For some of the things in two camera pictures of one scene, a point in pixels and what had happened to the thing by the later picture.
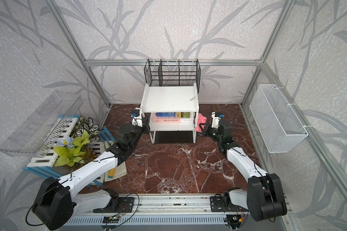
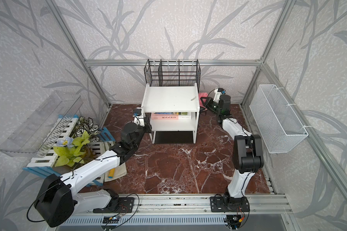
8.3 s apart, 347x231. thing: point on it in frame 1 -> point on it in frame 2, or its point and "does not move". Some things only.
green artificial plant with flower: [68, 149] does not move
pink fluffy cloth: [201, 119] -> [201, 95]
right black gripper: [206, 130] -> [208, 102]
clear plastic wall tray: [36, 134] does not move
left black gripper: [145, 125] does not move
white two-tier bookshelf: [170, 109] does not move
